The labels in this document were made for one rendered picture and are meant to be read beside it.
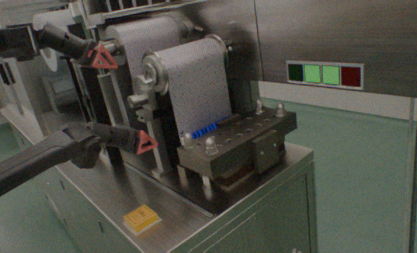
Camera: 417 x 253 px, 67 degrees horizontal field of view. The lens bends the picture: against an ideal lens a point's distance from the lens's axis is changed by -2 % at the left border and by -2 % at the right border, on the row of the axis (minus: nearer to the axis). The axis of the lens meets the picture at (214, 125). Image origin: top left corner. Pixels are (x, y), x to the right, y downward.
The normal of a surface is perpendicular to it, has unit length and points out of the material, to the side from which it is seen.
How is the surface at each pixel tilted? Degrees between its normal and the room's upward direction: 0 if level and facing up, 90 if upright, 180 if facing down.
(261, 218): 90
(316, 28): 90
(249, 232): 90
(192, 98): 90
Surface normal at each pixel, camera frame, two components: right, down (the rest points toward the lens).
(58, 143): 0.35, -0.78
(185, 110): 0.65, 0.18
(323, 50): -0.74, 0.36
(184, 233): -0.16, -0.92
